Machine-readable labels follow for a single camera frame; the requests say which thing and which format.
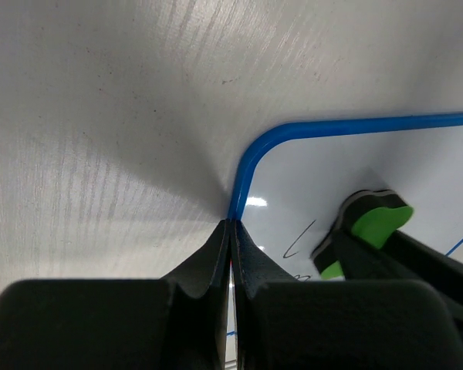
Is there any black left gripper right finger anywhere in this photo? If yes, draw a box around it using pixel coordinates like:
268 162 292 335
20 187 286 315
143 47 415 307
230 221 463 369

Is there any green bone-shaped eraser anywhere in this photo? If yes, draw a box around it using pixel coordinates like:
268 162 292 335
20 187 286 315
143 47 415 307
310 190 414 280

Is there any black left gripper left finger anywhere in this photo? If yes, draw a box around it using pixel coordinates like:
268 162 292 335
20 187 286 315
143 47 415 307
0 220 230 369

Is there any blue-framed whiteboard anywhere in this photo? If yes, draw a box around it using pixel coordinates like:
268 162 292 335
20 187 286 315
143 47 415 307
228 113 463 282

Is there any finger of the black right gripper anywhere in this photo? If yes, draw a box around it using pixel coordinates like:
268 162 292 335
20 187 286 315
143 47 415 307
332 231 440 284
385 231 463 331

